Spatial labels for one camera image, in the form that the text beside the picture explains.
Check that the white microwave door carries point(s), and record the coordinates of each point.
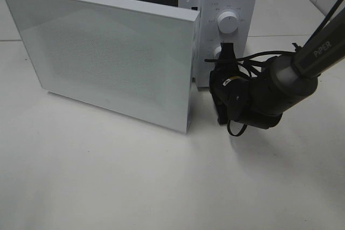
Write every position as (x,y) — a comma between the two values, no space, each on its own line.
(127,56)

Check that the white microwave knob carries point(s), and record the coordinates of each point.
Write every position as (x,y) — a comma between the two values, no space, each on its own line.
(228,21)
(217,52)

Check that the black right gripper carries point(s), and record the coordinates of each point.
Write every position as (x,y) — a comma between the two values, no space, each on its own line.
(230,91)

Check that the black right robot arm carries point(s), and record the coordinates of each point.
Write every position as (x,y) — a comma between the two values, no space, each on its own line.
(256,90)

